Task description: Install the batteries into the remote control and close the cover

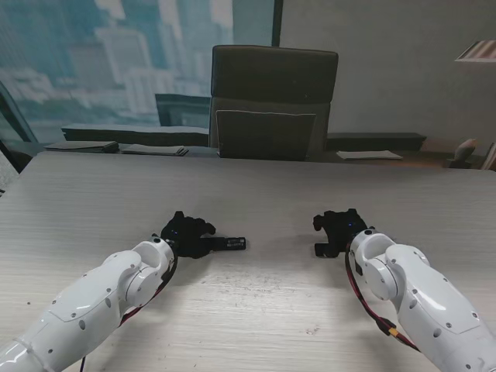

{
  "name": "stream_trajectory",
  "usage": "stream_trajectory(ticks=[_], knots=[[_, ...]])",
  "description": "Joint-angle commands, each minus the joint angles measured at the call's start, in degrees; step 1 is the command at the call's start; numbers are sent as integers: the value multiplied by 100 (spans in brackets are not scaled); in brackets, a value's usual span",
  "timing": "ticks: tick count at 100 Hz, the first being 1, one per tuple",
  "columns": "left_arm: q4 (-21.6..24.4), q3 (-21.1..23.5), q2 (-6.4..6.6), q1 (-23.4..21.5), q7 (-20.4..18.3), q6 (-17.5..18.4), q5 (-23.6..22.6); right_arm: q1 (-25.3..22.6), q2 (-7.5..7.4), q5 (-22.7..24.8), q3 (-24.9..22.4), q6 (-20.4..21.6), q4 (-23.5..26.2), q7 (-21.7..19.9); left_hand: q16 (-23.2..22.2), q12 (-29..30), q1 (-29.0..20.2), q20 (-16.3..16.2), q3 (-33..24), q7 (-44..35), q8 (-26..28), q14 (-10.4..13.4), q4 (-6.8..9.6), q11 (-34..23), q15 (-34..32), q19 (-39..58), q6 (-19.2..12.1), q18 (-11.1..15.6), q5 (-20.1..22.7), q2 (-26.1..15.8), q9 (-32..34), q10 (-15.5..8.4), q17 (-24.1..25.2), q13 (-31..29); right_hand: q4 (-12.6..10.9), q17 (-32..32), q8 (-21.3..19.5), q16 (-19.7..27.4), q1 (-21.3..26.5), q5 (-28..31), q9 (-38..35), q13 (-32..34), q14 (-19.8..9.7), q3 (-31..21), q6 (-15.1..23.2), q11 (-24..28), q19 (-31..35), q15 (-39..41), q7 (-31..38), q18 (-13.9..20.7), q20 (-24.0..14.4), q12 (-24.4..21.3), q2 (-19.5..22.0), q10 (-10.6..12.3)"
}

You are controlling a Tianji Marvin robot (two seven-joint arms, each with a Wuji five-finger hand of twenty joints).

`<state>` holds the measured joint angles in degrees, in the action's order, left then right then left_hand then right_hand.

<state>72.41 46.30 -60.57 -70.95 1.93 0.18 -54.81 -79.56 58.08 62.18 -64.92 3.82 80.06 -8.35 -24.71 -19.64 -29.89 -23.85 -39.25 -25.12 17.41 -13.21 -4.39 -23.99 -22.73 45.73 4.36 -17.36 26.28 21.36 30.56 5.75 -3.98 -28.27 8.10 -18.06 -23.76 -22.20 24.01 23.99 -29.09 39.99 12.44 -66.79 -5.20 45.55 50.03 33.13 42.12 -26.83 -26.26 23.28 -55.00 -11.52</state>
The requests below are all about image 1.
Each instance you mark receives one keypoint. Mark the dark window frame post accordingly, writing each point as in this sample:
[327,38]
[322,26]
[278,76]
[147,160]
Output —
[277,23]

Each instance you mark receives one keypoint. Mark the white paper sheet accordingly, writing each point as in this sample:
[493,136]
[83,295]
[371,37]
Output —
[368,155]

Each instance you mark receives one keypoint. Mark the black battery cover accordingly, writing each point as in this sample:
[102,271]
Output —
[323,250]

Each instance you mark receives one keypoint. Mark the grey paper stack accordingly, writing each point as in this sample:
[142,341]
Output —
[155,150]

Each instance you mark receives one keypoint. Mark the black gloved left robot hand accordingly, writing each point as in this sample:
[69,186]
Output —
[188,236]

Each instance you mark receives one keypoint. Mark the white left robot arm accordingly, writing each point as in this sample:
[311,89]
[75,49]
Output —
[89,306]

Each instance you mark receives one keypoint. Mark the black remote control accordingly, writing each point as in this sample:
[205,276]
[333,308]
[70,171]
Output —
[230,243]

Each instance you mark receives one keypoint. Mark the wooden frame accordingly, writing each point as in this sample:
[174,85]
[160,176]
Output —
[490,157]

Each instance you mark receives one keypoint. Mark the wall shelf with books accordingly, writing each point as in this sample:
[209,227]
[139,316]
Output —
[478,51]

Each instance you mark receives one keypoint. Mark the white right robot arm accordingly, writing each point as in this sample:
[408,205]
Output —
[410,294]

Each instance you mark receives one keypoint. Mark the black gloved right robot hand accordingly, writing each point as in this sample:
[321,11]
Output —
[341,230]

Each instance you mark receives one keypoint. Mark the short dark low bench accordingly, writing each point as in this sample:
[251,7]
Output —
[372,141]

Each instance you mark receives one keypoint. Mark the dark office chair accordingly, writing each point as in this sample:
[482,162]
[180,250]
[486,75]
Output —
[271,85]

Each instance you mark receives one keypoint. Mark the slanted dark window frame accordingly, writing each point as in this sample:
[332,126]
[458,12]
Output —
[15,124]

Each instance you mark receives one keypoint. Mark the dark grey folder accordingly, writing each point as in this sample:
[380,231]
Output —
[81,146]

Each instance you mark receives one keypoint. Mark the beige figurine ornament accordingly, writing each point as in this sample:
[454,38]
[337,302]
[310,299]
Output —
[463,153]

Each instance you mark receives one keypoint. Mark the long dark low bench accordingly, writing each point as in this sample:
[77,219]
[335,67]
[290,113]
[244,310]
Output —
[135,133]

